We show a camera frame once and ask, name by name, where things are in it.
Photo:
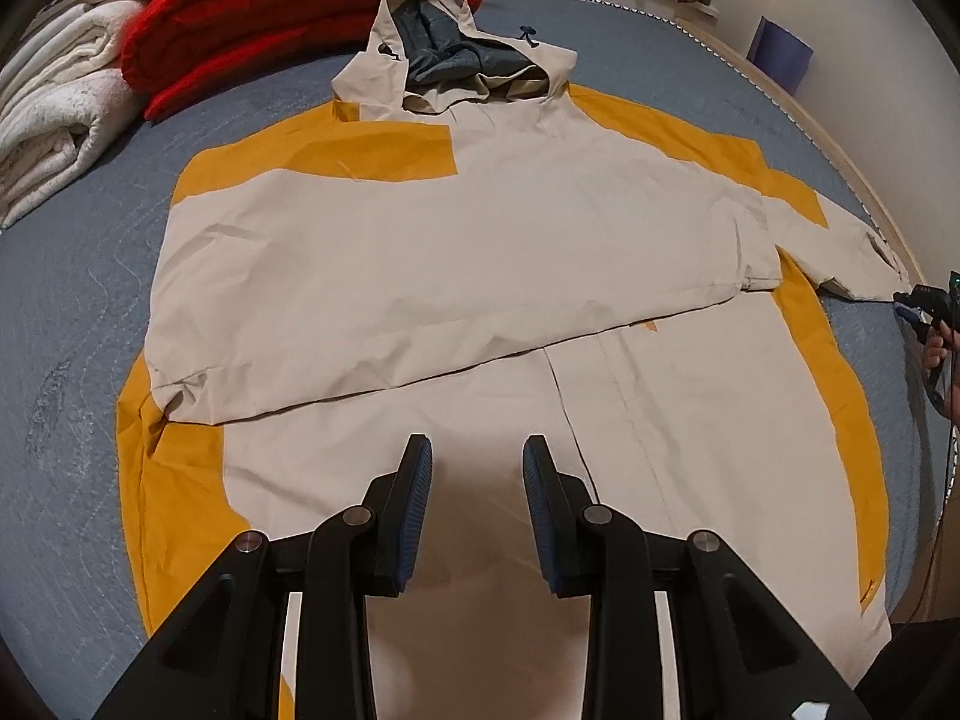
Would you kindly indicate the grey bed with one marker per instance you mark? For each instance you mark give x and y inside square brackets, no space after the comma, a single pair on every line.
[75,315]

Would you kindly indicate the cream folded blanket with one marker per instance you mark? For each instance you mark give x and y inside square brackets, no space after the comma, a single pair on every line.
[52,112]

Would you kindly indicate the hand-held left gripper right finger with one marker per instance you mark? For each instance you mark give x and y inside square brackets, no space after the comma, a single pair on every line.
[537,491]

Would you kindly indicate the person's dark clothing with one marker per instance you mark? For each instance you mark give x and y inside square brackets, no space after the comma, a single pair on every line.
[911,671]

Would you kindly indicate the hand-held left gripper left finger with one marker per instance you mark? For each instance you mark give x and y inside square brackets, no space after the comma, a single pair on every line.
[418,491]

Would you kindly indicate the red folded blanket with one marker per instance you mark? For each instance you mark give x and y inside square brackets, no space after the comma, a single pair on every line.
[262,15]

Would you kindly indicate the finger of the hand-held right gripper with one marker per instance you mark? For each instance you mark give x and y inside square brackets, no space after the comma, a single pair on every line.
[906,307]

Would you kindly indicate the person's right hand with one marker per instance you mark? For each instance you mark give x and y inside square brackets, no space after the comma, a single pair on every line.
[937,356]

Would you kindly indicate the beige and yellow hooded jacket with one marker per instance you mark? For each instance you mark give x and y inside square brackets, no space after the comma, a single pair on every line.
[480,240]

